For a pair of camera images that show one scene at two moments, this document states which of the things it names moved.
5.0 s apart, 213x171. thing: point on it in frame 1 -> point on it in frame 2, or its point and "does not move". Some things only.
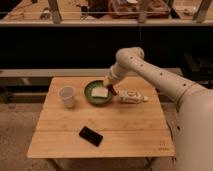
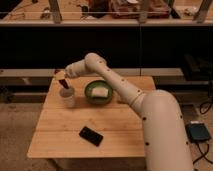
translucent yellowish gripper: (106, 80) -> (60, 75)
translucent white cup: (67, 94) does not move
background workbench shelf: (110, 13) does not move
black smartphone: (91, 136) does not move
